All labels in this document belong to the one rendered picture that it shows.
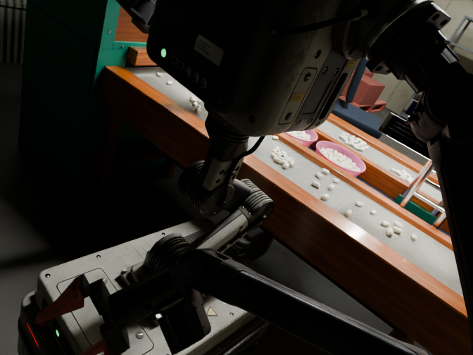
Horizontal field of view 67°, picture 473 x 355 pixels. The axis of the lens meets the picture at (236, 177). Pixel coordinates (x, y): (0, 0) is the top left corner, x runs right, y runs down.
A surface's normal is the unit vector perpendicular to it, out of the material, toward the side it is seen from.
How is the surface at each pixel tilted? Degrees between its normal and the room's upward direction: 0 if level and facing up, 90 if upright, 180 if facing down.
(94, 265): 0
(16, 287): 0
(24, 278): 0
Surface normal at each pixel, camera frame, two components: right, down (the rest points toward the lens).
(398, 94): -0.66, 0.17
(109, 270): 0.35, -0.79
